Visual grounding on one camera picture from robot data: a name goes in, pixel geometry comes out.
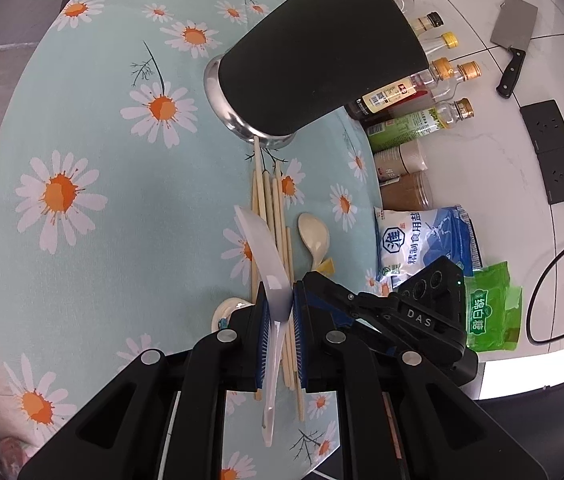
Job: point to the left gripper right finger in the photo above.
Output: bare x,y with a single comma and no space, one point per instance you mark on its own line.
299,333

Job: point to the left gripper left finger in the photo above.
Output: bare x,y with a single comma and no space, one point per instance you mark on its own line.
263,335

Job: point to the white plastic spoon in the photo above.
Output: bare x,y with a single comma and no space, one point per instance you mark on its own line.
280,296

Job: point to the white ceramic spoon blue print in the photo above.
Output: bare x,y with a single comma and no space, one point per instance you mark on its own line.
221,317

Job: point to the green sugar bag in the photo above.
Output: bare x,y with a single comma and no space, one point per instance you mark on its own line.
493,309

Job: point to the beige ceramic spoon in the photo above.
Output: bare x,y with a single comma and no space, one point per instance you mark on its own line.
315,236

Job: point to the blue white salt bag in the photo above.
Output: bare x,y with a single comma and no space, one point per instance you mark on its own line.
407,241

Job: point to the brown powder spice jar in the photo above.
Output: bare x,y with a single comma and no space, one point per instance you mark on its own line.
410,192

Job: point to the white powder spice jar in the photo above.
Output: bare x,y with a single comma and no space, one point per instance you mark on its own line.
393,163

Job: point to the daisy print tablecloth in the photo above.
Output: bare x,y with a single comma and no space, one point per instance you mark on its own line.
117,194

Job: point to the green label bottle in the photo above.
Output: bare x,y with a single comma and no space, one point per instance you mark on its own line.
401,130

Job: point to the soy sauce bottle red label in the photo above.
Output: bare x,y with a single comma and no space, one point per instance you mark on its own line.
401,89

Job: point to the clear bottle gold cap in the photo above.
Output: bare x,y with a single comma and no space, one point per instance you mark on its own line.
454,77

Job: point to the black utensil holder cup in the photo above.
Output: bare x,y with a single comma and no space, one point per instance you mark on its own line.
304,60

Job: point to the clear bottle yellow cap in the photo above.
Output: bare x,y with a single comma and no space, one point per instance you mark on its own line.
446,41

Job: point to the clear bottle black cap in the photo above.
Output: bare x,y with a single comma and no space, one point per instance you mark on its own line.
426,22

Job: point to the black wall socket panel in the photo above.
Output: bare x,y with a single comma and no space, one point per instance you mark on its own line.
545,125

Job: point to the cleaver with black handle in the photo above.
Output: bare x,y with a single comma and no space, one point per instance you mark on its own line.
513,31

